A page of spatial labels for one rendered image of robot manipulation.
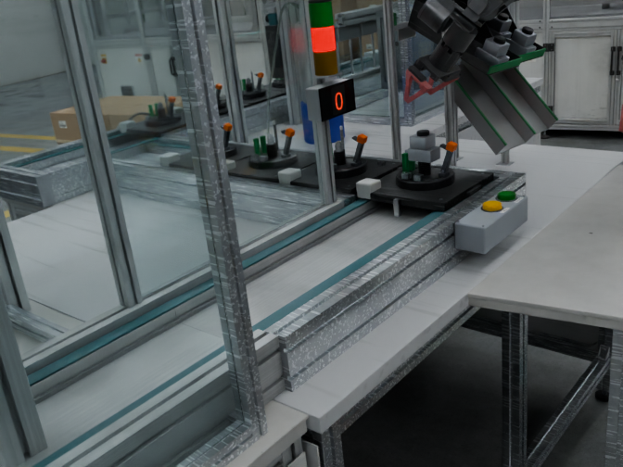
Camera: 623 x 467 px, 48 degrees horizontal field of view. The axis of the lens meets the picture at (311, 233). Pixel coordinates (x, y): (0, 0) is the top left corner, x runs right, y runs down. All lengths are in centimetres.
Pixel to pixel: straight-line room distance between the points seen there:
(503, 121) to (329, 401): 106
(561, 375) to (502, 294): 137
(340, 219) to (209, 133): 78
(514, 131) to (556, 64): 378
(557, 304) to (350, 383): 44
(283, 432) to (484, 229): 62
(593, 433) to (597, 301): 114
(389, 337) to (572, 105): 460
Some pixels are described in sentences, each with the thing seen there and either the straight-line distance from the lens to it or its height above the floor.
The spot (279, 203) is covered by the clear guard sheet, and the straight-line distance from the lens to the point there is 151.
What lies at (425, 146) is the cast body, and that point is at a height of 106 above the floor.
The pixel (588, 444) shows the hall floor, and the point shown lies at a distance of 244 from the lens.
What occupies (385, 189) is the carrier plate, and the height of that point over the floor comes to 97.
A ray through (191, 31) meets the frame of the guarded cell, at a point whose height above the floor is 143.
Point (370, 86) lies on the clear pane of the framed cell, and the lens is 282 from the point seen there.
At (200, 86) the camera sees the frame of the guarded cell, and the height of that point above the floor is 137.
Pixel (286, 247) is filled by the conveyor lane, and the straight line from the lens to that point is 146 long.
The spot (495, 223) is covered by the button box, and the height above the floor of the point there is 95.
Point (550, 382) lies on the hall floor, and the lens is 270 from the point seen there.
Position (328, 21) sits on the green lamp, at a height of 137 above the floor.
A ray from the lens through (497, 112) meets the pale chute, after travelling 194.
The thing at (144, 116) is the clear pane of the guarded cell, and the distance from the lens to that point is 82.
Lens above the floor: 149
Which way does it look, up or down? 21 degrees down
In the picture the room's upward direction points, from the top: 6 degrees counter-clockwise
